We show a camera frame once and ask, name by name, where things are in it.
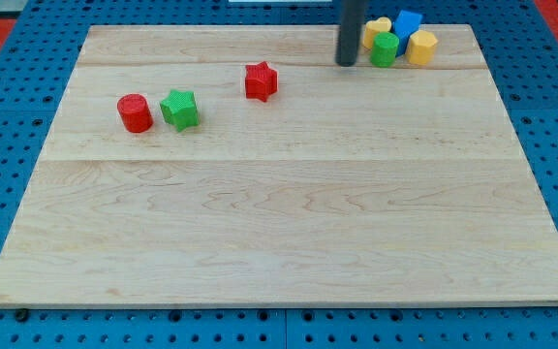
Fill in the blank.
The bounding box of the red star block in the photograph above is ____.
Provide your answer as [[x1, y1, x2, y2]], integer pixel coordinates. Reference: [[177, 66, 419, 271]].
[[244, 61, 278, 102]]

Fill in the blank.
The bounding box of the green star block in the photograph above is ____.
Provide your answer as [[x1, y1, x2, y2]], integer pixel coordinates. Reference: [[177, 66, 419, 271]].
[[160, 89, 200, 132]]

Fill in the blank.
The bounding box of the light wooden board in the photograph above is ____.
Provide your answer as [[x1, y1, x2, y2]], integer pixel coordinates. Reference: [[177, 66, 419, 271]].
[[0, 24, 558, 309]]

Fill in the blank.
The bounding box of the red cylinder block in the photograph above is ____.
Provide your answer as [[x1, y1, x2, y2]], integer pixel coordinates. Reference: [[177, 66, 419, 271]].
[[116, 94, 153, 133]]

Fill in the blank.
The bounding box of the green cylinder block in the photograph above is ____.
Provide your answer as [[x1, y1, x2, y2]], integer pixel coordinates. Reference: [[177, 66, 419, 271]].
[[370, 32, 399, 68]]

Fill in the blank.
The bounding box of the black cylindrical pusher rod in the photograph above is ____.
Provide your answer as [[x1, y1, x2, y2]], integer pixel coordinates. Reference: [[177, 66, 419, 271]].
[[335, 0, 368, 67]]

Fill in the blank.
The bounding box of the yellow heart block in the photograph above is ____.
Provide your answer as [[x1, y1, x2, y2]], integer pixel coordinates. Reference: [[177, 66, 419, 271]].
[[362, 16, 392, 49]]

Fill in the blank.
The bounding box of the yellow hexagon block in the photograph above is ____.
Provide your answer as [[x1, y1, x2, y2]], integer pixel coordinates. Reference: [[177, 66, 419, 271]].
[[405, 29, 438, 66]]

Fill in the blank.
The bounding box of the blue cube block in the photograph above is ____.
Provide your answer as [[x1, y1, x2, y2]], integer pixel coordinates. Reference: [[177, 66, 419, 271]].
[[392, 10, 423, 56]]

